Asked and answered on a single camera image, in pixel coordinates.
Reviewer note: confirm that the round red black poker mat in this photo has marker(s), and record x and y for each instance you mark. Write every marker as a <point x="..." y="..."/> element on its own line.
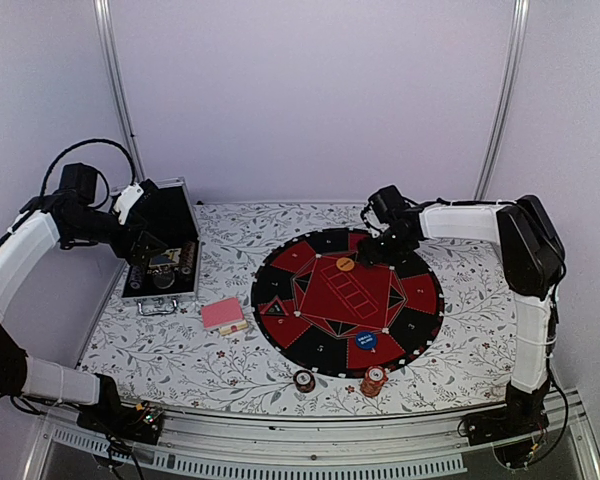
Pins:
<point x="310" y="312"/>

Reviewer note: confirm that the front aluminium rail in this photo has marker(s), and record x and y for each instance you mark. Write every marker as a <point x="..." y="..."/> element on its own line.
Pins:
<point x="196" y="444"/>

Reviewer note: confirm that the right aluminium frame post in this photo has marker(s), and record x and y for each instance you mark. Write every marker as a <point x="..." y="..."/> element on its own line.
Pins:
<point x="515" y="48"/>

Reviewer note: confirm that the aluminium frame post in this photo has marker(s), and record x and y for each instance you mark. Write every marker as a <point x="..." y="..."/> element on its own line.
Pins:
<point x="515" y="48"/>
<point x="105" y="29"/>

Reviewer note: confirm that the blue small blind button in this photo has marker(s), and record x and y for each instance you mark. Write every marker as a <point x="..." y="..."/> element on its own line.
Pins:
<point x="366" y="341"/>

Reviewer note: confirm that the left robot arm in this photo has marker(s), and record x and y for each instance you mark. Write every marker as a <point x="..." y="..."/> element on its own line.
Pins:
<point x="67" y="218"/>

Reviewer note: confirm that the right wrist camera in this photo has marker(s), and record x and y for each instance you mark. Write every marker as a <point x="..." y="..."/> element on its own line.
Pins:
<point x="387" y="204"/>

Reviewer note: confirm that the dark poker chip stack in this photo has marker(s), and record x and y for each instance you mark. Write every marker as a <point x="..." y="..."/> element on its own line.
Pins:
<point x="304" y="381"/>

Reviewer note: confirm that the orange poker chip stack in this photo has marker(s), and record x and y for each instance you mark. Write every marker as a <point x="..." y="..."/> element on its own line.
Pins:
<point x="373" y="381"/>

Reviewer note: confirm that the red playing card deck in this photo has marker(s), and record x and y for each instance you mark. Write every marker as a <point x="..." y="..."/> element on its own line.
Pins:
<point x="222" y="313"/>

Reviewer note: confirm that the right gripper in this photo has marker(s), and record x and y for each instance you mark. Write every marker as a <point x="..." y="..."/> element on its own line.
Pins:
<point x="370" y="255"/>

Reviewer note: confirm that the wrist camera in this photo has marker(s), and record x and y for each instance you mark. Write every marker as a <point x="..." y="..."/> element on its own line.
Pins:
<point x="387" y="204"/>
<point x="130" y="197"/>

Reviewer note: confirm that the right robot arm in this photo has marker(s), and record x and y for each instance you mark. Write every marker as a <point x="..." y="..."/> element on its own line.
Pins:
<point x="533" y="262"/>

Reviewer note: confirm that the left aluminium frame post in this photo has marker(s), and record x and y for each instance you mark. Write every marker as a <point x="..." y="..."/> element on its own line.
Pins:
<point x="105" y="29"/>

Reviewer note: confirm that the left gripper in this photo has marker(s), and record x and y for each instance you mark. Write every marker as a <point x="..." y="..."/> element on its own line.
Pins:
<point x="135" y="254"/>

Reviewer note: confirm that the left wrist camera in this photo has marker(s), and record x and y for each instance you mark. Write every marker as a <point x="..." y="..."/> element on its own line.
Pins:
<point x="130" y="197"/>

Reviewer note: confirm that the floral table cloth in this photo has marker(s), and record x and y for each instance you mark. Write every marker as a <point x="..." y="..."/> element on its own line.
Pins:
<point x="168" y="356"/>

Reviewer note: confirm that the aluminium poker case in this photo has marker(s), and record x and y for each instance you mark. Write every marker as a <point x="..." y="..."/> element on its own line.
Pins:
<point x="164" y="279"/>

